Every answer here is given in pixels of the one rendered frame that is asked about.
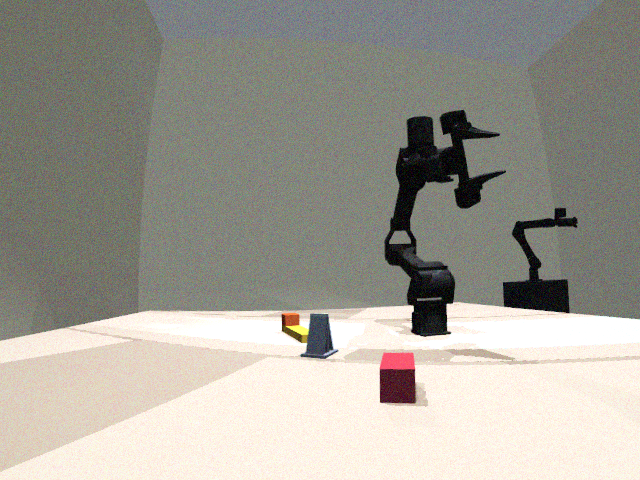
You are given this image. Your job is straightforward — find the red cube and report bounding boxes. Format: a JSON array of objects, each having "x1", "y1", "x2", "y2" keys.
[{"x1": 379, "y1": 352, "x2": 416, "y2": 404}]

